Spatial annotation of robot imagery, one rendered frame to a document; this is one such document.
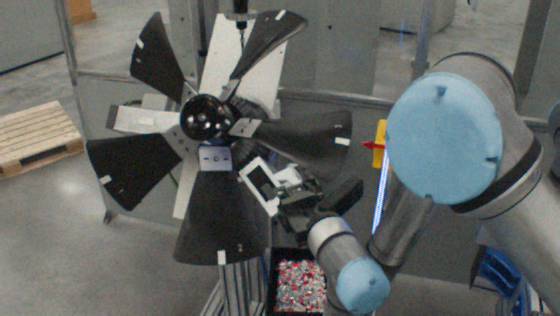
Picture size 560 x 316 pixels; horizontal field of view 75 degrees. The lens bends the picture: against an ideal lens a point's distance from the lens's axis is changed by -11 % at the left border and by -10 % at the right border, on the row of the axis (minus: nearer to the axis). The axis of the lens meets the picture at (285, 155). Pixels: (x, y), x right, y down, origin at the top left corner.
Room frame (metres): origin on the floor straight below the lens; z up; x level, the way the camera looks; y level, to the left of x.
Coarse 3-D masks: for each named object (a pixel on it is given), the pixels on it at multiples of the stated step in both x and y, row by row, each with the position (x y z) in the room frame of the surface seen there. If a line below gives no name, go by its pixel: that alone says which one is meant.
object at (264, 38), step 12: (264, 12) 1.15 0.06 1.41; (276, 12) 1.10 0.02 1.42; (288, 12) 1.07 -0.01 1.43; (264, 24) 1.10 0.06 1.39; (276, 24) 1.05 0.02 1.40; (288, 24) 1.02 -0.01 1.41; (300, 24) 1.00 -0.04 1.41; (252, 36) 1.10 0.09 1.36; (264, 36) 1.03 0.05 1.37; (276, 36) 1.00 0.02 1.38; (288, 36) 0.98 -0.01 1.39; (252, 48) 1.03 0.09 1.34; (264, 48) 0.98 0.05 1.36; (276, 48) 0.96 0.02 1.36; (240, 60) 1.04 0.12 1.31; (252, 60) 0.97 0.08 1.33; (240, 72) 0.96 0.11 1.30
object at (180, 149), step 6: (174, 126) 0.90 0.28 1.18; (168, 132) 0.90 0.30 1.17; (174, 132) 0.90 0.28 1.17; (180, 132) 0.90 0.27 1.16; (168, 138) 0.90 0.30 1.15; (174, 138) 0.90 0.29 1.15; (180, 138) 0.90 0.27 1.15; (186, 138) 0.91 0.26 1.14; (174, 144) 0.90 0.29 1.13; (180, 144) 0.90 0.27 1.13; (186, 144) 0.91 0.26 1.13; (192, 144) 0.91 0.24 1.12; (198, 144) 0.91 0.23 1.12; (180, 150) 0.90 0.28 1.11; (186, 150) 0.91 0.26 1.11; (192, 150) 0.91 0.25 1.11; (180, 156) 0.91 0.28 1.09
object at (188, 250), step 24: (192, 192) 0.77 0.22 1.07; (216, 192) 0.79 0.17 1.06; (240, 192) 0.82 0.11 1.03; (192, 216) 0.73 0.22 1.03; (216, 216) 0.74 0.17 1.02; (240, 216) 0.77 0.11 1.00; (192, 240) 0.69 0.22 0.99; (216, 240) 0.71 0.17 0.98; (240, 240) 0.73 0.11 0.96; (192, 264) 0.66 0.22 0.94; (216, 264) 0.67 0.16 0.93
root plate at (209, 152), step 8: (200, 152) 0.84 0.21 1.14; (208, 152) 0.86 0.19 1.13; (216, 152) 0.87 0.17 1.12; (224, 152) 0.88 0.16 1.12; (200, 160) 0.83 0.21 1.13; (208, 160) 0.84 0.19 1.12; (224, 160) 0.87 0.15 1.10; (200, 168) 0.82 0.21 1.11; (208, 168) 0.83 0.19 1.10; (216, 168) 0.84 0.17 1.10; (224, 168) 0.85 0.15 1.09
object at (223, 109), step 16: (208, 96) 0.90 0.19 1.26; (192, 112) 0.88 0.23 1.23; (208, 112) 0.88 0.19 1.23; (224, 112) 0.87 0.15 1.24; (240, 112) 0.97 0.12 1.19; (192, 128) 0.86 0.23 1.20; (208, 128) 0.85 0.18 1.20; (224, 128) 0.86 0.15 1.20; (208, 144) 0.87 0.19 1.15; (224, 144) 0.91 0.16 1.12
